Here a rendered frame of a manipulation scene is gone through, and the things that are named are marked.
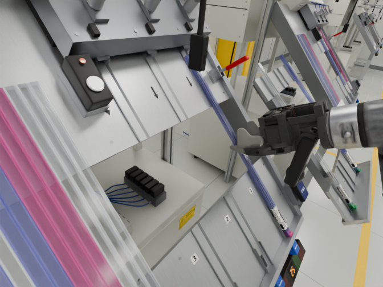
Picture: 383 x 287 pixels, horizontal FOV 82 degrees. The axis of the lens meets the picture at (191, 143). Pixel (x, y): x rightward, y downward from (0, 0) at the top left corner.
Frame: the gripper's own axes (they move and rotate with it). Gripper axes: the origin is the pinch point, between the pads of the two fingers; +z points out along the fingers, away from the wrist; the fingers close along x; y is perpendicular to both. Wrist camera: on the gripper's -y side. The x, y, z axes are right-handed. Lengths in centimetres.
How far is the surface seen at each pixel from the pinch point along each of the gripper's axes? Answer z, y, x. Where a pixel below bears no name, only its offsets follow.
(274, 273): -7.6, -24.1, 11.8
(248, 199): -2.1, -10.9, 5.4
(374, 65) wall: 17, -82, -748
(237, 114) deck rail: 2.6, 6.4, -8.1
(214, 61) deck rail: 5.0, 21.5, -8.2
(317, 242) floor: 15, -96, -75
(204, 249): -1.9, -10.4, 22.5
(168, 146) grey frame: 38.7, -1.2, -10.6
